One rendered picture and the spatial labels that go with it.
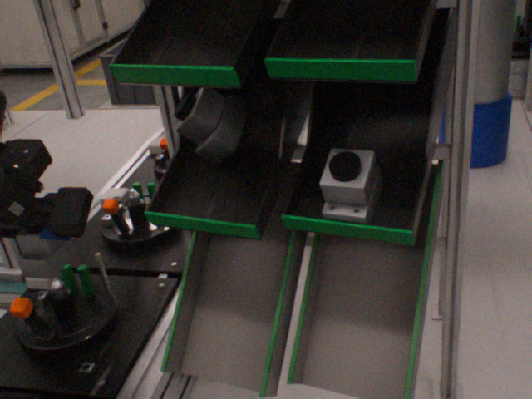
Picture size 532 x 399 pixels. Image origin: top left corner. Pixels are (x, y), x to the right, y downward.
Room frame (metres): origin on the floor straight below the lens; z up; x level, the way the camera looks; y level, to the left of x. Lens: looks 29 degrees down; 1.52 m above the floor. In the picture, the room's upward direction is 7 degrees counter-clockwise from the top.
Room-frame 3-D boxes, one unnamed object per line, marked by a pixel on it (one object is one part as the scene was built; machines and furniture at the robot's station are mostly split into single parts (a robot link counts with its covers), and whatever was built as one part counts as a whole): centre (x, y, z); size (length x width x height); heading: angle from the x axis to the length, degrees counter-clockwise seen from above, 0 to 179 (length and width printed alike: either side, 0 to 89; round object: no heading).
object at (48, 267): (0.70, 0.30, 1.11); 0.08 x 0.04 x 0.07; 164
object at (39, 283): (0.81, 0.37, 0.97); 0.05 x 0.05 x 0.04; 74
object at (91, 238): (0.94, 0.23, 1.01); 0.24 x 0.24 x 0.13; 74
